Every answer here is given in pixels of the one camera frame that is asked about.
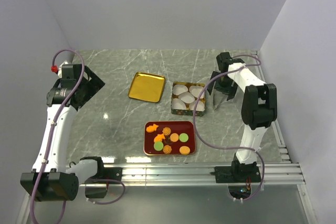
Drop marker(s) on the red lacquer tray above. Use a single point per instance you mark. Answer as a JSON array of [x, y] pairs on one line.
[[169, 138]]

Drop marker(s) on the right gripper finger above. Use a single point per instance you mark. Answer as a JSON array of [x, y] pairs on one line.
[[223, 99], [215, 99]]

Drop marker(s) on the green cookie tin box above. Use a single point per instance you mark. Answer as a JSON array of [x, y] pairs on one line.
[[187, 111]]

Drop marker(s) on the swirl cookie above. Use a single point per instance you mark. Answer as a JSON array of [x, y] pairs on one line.
[[166, 131], [167, 149]]

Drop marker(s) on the orange fish cookie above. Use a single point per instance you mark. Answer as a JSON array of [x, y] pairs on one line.
[[151, 128], [159, 138]]

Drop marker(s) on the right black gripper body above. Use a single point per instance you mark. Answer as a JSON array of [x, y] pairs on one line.
[[223, 84]]

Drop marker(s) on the round orange cookie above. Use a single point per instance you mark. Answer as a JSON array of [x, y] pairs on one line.
[[174, 137], [184, 150]]

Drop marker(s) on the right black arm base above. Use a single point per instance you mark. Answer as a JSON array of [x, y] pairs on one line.
[[239, 180]]

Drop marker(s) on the gold tin lid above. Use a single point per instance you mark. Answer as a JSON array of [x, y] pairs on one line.
[[147, 87]]

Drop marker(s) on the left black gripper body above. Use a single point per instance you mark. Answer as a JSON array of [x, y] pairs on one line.
[[90, 87]]

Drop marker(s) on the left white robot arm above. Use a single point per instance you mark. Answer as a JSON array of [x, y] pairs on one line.
[[49, 179]]

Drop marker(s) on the aluminium front rail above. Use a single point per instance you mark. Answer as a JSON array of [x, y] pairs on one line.
[[199, 174]]

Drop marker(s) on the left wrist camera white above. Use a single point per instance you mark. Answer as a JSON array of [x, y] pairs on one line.
[[58, 69]]

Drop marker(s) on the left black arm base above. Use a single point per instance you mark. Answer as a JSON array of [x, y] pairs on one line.
[[98, 186]]

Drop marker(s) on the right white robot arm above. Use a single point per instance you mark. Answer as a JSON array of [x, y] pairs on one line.
[[259, 107]]

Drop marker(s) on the white paper cup liner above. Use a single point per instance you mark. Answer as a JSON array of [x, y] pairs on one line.
[[196, 91], [179, 89], [199, 106], [178, 104], [186, 97]]

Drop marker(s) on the green round cookie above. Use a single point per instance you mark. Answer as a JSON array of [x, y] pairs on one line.
[[183, 137], [158, 146]]

